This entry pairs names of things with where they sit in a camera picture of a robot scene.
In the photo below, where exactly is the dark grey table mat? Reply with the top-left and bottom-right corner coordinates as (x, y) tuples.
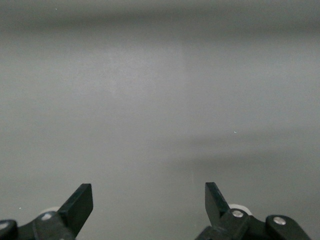
(0, 0), (320, 240)

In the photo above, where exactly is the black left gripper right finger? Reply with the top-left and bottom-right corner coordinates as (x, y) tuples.
(193, 181), (313, 240)

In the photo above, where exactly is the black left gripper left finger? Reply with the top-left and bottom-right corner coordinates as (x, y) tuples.
(0, 183), (94, 240)

